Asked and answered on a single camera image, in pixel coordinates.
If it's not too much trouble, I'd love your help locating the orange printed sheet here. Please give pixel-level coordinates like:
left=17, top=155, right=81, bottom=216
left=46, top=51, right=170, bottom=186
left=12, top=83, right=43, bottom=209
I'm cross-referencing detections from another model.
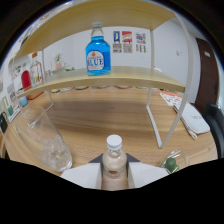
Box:
left=159, top=90, right=184, bottom=108

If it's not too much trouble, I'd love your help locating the clear bottle orange label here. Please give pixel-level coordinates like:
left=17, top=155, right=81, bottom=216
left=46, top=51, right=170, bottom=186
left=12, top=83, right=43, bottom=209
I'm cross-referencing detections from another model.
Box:
left=29, top=52, right=45, bottom=88

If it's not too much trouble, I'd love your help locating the small flower vase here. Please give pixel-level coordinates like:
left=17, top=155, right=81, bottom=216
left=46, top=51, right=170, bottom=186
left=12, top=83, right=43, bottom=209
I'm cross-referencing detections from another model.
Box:
left=54, top=51, right=66, bottom=71

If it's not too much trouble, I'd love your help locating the multicolour wall poster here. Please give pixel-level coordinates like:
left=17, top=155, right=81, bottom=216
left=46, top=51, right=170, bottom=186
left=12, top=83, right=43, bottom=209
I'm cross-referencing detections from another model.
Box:
left=135, top=32, right=148, bottom=54

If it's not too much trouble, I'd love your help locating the white zip pouch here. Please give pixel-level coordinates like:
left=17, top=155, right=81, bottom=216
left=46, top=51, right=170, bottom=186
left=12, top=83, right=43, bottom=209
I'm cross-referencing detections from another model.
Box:
left=173, top=99, right=212, bottom=140

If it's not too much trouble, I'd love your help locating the black chair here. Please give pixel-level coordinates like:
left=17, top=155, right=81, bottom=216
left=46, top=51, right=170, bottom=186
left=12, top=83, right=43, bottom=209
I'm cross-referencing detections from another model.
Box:
left=203, top=103, right=224, bottom=158

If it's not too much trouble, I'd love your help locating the light blue cup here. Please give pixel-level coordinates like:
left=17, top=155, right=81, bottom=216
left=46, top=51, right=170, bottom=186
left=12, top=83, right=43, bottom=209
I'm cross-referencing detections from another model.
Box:
left=19, top=95, right=29, bottom=108

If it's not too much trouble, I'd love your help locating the clear drinking glass with ice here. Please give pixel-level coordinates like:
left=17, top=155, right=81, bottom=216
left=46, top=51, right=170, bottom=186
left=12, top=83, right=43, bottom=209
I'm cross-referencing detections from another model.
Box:
left=15, top=105, right=74, bottom=173

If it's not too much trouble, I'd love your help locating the brown door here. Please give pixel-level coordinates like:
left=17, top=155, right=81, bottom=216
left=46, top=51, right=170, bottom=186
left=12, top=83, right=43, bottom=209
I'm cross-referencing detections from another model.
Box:
left=194, top=37, right=218, bottom=114

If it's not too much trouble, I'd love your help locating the clear bottle white cap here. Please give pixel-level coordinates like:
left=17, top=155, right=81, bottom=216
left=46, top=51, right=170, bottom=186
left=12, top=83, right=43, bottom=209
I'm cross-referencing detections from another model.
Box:
left=101, top=134, right=128, bottom=179

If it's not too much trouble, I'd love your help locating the two-tier wooden shelf rack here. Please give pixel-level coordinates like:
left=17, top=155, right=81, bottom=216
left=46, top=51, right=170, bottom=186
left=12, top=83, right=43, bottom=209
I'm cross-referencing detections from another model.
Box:
left=13, top=0, right=195, bottom=149

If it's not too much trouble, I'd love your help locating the red wall poster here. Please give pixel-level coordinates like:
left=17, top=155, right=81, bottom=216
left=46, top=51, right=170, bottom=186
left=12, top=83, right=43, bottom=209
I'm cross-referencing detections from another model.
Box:
left=121, top=30, right=133, bottom=54

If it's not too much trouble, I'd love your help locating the blue liquid bottle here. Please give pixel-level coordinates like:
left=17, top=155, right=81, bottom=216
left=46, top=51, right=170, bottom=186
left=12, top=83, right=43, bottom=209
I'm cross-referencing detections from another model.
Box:
left=85, top=21, right=112, bottom=77

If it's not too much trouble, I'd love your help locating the glass bowl of limes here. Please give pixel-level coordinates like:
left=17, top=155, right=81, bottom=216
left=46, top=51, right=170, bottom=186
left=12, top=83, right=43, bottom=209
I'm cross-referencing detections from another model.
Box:
left=160, top=149, right=190, bottom=175

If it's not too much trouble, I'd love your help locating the blue wall poster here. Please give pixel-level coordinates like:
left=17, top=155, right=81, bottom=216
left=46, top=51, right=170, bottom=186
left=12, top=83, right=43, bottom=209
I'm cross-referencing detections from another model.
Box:
left=112, top=30, right=122, bottom=54

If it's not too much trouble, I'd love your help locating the teal cup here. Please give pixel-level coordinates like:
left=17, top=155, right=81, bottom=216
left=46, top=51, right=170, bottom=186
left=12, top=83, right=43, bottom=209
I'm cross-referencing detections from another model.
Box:
left=7, top=104, right=15, bottom=117

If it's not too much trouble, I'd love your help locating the black handbag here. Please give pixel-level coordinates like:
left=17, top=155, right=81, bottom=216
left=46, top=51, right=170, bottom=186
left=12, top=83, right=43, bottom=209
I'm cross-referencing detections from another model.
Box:
left=0, top=111, right=9, bottom=134

